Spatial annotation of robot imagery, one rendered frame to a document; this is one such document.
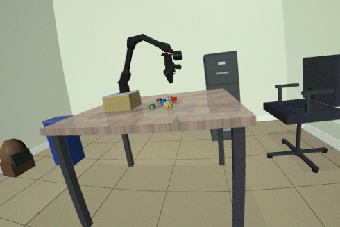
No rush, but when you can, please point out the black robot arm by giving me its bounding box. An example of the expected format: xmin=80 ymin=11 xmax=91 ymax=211
xmin=118 ymin=34 xmax=182 ymax=93

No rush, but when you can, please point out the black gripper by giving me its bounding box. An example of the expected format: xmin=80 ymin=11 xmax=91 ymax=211
xmin=163 ymin=61 xmax=176 ymax=84

